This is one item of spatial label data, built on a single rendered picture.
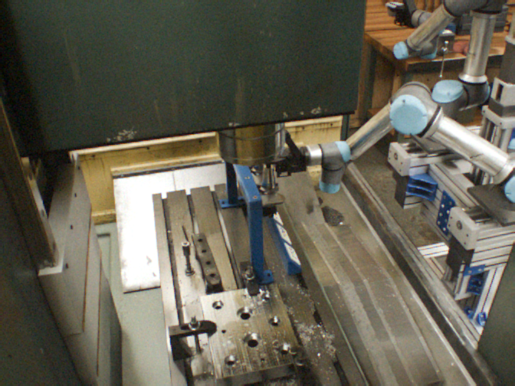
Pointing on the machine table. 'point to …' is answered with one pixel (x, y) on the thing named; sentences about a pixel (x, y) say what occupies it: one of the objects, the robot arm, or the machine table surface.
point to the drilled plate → (223, 372)
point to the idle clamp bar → (207, 263)
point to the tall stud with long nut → (187, 256)
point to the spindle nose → (251, 145)
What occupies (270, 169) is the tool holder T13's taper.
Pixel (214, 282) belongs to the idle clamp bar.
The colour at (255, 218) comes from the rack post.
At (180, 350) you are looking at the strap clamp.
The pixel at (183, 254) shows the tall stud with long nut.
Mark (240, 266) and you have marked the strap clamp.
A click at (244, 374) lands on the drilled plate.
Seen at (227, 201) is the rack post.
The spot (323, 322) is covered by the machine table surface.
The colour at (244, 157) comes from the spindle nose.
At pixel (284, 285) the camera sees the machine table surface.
